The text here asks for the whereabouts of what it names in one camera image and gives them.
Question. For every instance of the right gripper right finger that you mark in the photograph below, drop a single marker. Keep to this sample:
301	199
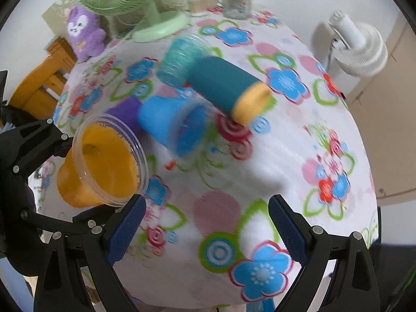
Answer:
310	246

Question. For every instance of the purple plush toy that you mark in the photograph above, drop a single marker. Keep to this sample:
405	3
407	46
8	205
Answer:
85	34

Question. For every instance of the floral tablecloth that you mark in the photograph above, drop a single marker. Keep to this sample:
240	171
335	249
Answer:
207	240

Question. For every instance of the purple plastic cup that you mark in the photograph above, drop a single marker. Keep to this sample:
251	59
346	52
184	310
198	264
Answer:
127	111

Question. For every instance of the teal glitter cup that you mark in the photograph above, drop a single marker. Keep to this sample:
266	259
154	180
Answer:
184	52

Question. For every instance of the orange plastic cup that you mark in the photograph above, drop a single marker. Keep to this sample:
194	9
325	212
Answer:
105	165

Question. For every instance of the green desk fan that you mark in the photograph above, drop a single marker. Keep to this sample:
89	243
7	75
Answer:
126	3

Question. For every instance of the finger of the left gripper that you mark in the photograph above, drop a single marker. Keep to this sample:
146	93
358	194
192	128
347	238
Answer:
78	225
33	144

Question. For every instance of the orange wooden chair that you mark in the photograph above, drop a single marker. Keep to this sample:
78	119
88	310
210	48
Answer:
32	94

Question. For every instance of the cotton swab container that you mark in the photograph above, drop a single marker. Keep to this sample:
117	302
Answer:
197	7

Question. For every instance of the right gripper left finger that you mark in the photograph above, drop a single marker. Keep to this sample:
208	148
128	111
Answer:
106	244

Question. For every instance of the dark teal yellow cup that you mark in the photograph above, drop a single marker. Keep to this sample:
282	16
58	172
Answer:
236	93

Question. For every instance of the blue plastic cup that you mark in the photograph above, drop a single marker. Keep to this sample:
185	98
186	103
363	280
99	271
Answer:
179	124

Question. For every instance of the green cartoon wall mat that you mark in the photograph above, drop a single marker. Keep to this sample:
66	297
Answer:
113	22

